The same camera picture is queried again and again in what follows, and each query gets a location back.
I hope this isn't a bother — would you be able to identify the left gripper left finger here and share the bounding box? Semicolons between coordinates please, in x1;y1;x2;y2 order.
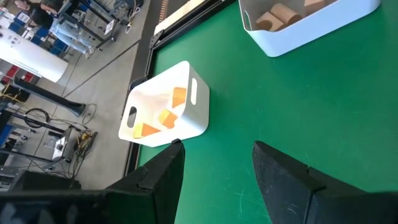
105;138;186;224

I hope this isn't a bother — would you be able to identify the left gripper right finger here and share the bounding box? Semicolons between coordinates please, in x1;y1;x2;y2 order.
251;140;398;224

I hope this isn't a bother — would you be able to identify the natural wooden arch block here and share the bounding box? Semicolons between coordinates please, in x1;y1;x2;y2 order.
254;11;285;32

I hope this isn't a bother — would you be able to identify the natural wooden cylinder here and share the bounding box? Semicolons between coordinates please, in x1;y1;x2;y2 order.
269;2;303;26

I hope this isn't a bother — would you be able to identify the yellow black device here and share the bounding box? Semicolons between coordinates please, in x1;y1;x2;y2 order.
76;130;94;150

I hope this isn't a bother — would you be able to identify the white small device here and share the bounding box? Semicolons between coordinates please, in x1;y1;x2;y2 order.
52;136;68;161

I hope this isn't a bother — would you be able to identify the black case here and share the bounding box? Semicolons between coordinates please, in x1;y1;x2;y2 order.
12;170;82;191

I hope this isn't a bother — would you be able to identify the black stand leg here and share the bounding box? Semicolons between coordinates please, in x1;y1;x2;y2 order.
14;77;87;118

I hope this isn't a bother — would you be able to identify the grey white plastic bin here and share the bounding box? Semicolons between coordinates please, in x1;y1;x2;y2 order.
238;0;382;58

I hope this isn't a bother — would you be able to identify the person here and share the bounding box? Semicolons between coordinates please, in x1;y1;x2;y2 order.
18;0;96;60

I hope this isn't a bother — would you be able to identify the black hazard striped floor mat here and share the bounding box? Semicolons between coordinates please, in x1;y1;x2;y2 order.
139;0;170;35

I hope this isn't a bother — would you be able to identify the white round pillar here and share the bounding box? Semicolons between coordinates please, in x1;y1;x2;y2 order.
0;27;69;83

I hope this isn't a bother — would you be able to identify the white bin with handle holes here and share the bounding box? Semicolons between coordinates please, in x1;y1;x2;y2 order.
118;60;211;148

